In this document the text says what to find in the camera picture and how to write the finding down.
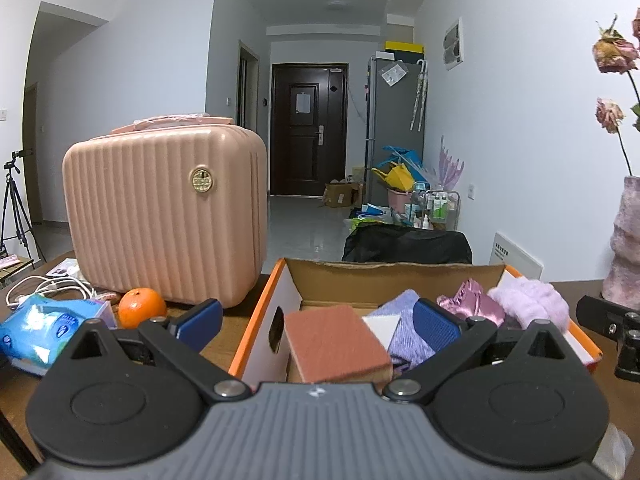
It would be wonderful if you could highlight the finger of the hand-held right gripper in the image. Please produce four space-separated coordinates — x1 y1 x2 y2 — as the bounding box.
575 294 640 334

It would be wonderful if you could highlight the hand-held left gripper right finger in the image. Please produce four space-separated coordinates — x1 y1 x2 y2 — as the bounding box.
383 298 567 404

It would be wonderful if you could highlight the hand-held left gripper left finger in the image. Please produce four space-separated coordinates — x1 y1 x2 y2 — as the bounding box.
69 298 252 404

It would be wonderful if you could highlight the purple drawstring pouch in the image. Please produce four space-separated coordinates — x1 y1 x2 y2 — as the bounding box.
387 289 441 369

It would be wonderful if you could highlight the purple satin scrunchie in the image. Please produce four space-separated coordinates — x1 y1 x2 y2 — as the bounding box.
436 279 507 329

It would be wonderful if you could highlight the red cardboard box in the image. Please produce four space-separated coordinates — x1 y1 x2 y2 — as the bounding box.
228 257 605 385

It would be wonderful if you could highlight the lavender fluffy plush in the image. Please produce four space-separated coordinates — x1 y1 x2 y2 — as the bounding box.
487 277 571 334

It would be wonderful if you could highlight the pink layered sponge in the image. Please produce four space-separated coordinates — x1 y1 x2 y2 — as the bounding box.
283 305 395 385

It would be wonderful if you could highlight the blue soft tissue pack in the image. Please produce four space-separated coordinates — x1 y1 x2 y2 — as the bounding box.
0 294 119 377

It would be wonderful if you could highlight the orange fruit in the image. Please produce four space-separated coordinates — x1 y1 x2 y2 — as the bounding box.
118 287 169 330

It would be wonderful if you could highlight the black fabric chair back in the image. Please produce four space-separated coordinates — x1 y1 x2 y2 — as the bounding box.
341 224 474 265

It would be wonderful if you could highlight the clear plastic bag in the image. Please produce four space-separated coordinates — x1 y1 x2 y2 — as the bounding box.
597 425 634 480

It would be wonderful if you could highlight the white panel board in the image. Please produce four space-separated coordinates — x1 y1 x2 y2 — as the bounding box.
490 232 545 281

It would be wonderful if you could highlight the pink ribbed suitcase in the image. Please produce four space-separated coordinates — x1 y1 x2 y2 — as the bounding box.
62 115 269 310

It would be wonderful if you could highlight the metal trolley with bottles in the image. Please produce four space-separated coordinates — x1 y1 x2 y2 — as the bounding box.
405 187 461 234

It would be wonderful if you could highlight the pink bucket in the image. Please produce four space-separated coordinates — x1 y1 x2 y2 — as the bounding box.
387 187 414 211

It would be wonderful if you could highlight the white leaflet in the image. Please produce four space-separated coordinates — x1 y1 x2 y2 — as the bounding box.
50 258 84 280

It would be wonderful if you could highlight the yellow bag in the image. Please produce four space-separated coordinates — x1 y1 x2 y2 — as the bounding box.
371 162 416 193

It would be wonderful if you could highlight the brown cardboard box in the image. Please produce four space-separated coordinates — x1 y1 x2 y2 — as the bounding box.
324 180 361 209

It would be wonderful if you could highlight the blue plastic bag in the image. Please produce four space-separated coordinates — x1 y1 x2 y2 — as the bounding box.
382 145 426 181

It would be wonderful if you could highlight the dark brown entrance door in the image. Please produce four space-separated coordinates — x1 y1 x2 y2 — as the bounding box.
270 62 350 198

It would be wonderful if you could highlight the grey refrigerator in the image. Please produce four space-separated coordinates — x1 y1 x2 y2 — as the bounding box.
365 56 426 206

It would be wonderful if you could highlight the folded white umbrella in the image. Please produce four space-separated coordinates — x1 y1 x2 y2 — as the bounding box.
410 58 431 132

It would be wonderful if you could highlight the side room door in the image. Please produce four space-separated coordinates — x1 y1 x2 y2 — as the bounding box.
237 40 262 129

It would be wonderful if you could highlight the black tripod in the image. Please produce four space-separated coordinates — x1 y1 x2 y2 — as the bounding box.
0 149 49 264

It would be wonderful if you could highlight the paper sheet on refrigerator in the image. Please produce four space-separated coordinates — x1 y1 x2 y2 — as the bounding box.
381 64 409 86

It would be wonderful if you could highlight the white electrical panel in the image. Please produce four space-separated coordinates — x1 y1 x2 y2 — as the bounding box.
443 16 465 72

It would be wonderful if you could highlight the white cable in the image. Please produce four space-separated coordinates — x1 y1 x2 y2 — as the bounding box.
6 275 101 309

